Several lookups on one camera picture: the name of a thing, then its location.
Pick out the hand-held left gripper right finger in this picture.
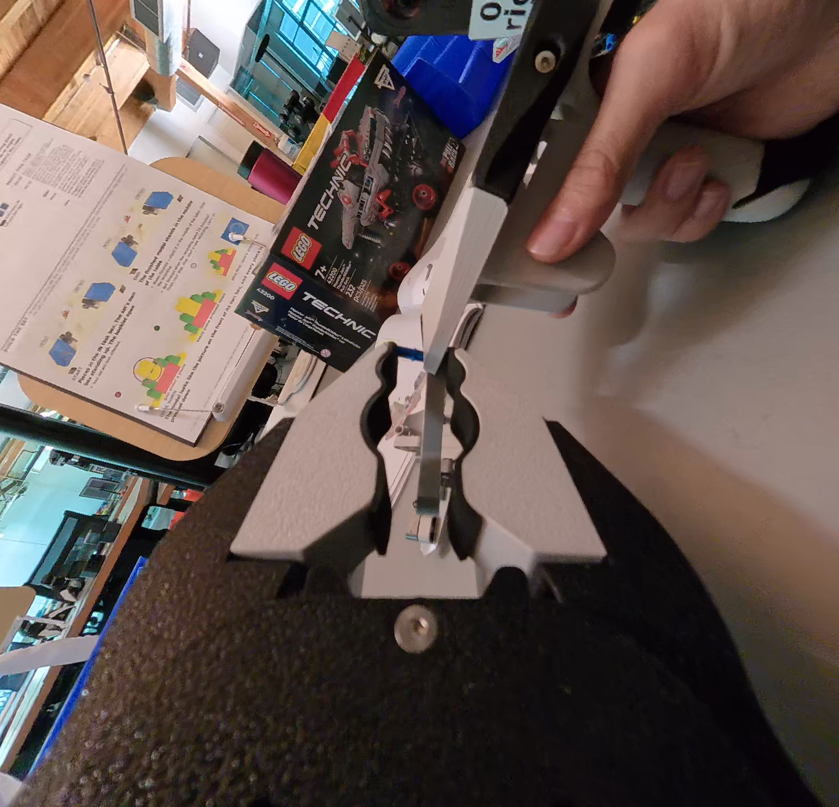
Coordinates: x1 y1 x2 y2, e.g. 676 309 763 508
447 350 606 569

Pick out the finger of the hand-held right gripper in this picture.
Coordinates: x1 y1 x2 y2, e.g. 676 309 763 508
379 220 461 357
423 187 510 375

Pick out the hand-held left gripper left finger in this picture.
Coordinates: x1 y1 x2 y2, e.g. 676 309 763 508
229 347 399 560

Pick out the person's right hand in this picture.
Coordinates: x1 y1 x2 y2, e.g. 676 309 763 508
526 0 839 263

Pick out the blue plastic bin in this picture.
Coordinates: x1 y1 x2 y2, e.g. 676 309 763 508
392 34 519 141

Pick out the black toy set box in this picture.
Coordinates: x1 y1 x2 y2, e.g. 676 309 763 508
235 50 468 373

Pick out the grey brick assembly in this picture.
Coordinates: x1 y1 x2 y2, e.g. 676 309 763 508
391 388 460 557

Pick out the maroon cylinder cup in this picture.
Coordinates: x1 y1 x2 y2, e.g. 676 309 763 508
244 148 304 206

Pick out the glass window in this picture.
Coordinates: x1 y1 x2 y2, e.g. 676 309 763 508
229 0 371 123

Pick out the printed instruction sheet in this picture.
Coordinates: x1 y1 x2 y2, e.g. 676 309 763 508
0 102 276 446

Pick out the white paper strip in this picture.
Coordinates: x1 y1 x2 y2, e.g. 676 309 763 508
0 635 94 678

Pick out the black metal rail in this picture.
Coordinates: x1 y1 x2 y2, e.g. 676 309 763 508
0 404 227 488

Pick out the grey wall speaker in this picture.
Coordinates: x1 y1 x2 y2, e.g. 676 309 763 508
186 27 222 78

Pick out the silver ventilation duct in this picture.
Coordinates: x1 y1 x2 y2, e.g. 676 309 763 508
123 0 192 79

